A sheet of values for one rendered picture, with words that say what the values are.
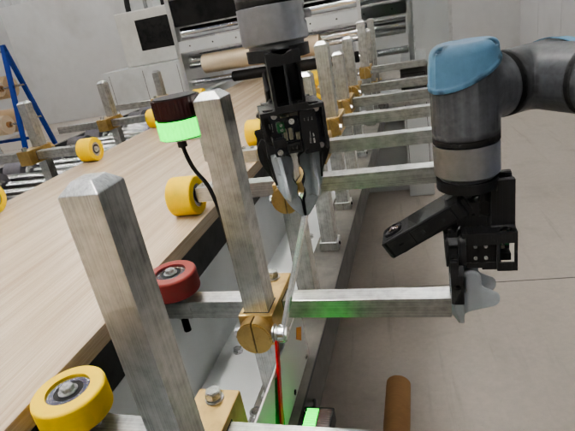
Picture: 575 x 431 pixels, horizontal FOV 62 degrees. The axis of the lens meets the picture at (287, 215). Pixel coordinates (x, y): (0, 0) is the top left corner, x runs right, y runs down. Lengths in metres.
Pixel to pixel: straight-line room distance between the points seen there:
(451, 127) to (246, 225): 0.27
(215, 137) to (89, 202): 0.25
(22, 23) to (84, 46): 1.33
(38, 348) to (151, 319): 0.33
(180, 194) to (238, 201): 0.37
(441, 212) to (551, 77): 0.18
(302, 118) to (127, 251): 0.25
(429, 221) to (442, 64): 0.19
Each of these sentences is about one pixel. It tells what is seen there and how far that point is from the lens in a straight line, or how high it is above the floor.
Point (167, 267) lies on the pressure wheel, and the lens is 0.79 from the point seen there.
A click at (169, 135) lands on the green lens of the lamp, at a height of 1.13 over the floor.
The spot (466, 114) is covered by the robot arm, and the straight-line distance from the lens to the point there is 0.56.
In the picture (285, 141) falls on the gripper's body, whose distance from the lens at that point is 0.54.
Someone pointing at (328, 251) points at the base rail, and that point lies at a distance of 1.17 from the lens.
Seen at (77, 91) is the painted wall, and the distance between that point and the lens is 11.31.
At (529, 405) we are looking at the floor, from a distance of 1.78.
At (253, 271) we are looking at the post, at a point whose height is 0.94.
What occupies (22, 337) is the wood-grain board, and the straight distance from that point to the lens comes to 0.77.
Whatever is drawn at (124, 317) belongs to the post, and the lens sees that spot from 0.41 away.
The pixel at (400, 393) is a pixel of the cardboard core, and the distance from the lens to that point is 1.67.
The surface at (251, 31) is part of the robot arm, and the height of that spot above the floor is 1.23.
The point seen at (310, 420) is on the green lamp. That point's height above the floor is 0.70.
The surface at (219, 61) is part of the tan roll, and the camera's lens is 3.33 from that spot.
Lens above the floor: 1.24
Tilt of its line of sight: 22 degrees down
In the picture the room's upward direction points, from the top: 11 degrees counter-clockwise
